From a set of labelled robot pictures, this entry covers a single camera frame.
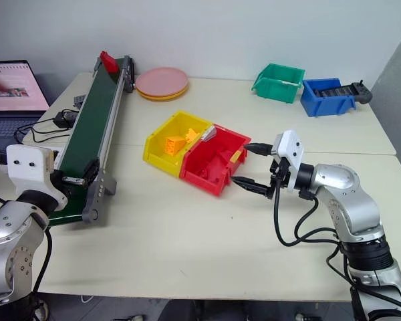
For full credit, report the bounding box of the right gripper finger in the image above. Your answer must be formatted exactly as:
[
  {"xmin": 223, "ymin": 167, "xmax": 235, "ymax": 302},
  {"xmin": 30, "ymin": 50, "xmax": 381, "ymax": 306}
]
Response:
[
  {"xmin": 244, "ymin": 142, "xmax": 273, "ymax": 156},
  {"xmin": 231, "ymin": 176, "xmax": 271, "ymax": 198}
]

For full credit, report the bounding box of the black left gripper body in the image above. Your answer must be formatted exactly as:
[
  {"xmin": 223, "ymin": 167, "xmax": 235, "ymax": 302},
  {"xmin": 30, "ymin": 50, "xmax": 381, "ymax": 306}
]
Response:
[{"xmin": 50, "ymin": 169, "xmax": 72, "ymax": 201}]

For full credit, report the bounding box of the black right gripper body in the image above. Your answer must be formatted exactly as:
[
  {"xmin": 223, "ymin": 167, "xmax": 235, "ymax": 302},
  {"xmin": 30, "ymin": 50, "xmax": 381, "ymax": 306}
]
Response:
[{"xmin": 268, "ymin": 154, "xmax": 290, "ymax": 201}]

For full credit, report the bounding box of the large red angular piece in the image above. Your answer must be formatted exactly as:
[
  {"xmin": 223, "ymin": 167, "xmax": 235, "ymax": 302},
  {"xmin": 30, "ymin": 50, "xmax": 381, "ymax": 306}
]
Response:
[{"xmin": 203, "ymin": 154, "xmax": 229, "ymax": 184}]

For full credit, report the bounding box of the grey label clip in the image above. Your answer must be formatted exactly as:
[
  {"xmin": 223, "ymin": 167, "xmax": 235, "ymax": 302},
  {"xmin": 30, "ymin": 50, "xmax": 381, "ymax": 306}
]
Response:
[{"xmin": 200, "ymin": 125, "xmax": 219, "ymax": 142}]

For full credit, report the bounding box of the red storage bin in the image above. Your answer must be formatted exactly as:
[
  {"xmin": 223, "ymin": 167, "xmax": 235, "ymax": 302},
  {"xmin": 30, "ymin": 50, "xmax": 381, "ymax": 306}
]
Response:
[{"xmin": 179, "ymin": 124, "xmax": 253, "ymax": 199}]

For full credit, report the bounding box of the black power adapter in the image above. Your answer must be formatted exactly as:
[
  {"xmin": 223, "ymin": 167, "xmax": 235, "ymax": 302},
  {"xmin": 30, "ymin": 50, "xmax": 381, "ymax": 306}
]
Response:
[{"xmin": 53, "ymin": 110, "xmax": 78, "ymax": 129}]

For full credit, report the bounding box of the green storage bin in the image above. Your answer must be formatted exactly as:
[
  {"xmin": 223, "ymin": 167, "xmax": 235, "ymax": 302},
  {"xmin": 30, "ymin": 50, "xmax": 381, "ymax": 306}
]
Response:
[{"xmin": 251, "ymin": 62, "xmax": 305, "ymax": 104}]

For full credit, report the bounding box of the small yellow toothed piece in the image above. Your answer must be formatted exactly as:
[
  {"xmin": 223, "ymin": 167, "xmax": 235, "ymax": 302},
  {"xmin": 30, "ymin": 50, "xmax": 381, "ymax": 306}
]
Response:
[{"xmin": 183, "ymin": 128, "xmax": 201, "ymax": 144}]

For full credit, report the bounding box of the blue storage bin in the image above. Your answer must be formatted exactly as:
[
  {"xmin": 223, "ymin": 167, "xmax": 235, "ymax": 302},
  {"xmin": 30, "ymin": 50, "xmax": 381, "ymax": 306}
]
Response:
[{"xmin": 299, "ymin": 78, "xmax": 357, "ymax": 118}]

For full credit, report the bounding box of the yellow wedge block with holes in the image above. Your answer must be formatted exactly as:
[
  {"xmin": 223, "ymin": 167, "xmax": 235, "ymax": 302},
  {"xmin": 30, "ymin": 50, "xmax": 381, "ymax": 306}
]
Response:
[{"xmin": 164, "ymin": 134, "xmax": 187, "ymax": 157}]

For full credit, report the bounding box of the yellow storage bin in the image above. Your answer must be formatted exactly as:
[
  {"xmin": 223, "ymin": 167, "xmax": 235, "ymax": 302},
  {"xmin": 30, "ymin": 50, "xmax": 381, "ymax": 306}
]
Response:
[{"xmin": 142, "ymin": 110, "xmax": 213, "ymax": 177}]

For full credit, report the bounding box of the open laptop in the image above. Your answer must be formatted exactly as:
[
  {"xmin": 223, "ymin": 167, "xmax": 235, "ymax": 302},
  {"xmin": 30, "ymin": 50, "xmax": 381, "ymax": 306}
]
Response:
[{"xmin": 0, "ymin": 60, "xmax": 51, "ymax": 145}]

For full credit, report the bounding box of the yellow plate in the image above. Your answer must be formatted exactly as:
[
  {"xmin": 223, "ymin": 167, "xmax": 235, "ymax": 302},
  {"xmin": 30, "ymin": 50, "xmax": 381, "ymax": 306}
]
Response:
[{"xmin": 136, "ymin": 85, "xmax": 189, "ymax": 102}]

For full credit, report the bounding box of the black handheld device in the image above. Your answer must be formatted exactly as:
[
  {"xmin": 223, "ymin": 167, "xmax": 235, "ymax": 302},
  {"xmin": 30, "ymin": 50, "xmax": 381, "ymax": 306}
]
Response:
[{"xmin": 313, "ymin": 80, "xmax": 374, "ymax": 104}]

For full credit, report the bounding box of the pink plate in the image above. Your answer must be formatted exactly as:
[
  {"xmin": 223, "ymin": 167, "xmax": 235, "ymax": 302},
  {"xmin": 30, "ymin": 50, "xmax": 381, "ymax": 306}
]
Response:
[{"xmin": 135, "ymin": 67, "xmax": 189, "ymax": 96}]

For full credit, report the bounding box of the red block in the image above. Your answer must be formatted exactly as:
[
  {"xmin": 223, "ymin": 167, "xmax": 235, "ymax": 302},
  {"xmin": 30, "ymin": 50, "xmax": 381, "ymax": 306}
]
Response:
[{"xmin": 100, "ymin": 50, "xmax": 120, "ymax": 74}]

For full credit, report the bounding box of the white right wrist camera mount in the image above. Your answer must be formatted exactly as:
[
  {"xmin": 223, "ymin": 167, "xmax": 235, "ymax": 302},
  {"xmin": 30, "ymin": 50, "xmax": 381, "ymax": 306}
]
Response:
[{"xmin": 271, "ymin": 130, "xmax": 305, "ymax": 193}]

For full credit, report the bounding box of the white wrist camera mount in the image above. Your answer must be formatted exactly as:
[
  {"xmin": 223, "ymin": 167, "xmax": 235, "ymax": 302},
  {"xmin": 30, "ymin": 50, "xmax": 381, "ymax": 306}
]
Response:
[
  {"xmin": 5, "ymin": 144, "xmax": 67, "ymax": 212},
  {"xmin": 271, "ymin": 130, "xmax": 305, "ymax": 193}
]

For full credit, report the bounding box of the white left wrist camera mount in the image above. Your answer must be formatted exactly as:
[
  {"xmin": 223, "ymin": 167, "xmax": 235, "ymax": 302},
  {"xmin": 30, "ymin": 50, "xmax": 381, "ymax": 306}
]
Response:
[{"xmin": 5, "ymin": 144, "xmax": 67, "ymax": 212}]

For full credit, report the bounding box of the black power cable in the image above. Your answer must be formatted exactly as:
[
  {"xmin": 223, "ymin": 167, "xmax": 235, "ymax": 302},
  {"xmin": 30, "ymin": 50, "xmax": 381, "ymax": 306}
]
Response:
[{"xmin": 14, "ymin": 108, "xmax": 75, "ymax": 145}]

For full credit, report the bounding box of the green conveyor belt silver frame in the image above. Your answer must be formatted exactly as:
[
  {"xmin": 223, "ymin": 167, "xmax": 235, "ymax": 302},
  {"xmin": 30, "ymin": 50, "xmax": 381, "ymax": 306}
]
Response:
[{"xmin": 48, "ymin": 55, "xmax": 136, "ymax": 226}]

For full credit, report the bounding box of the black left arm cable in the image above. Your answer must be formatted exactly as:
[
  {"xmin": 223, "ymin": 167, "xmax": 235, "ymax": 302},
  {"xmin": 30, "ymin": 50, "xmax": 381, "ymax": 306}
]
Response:
[{"xmin": 0, "ymin": 148, "xmax": 53, "ymax": 304}]

